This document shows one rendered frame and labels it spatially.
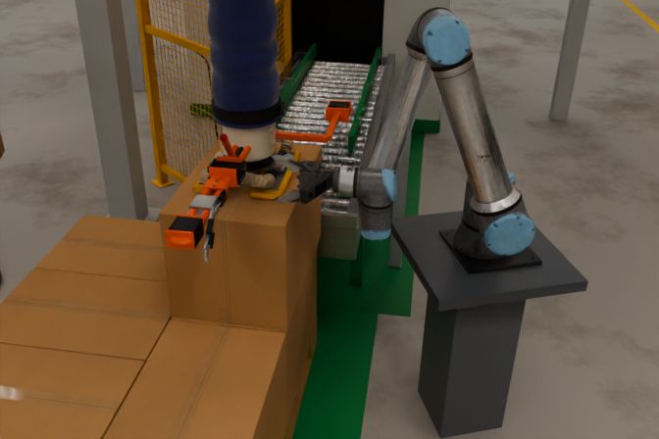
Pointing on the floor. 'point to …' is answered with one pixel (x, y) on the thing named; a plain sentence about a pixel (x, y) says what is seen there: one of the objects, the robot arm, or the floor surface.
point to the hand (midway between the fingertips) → (270, 179)
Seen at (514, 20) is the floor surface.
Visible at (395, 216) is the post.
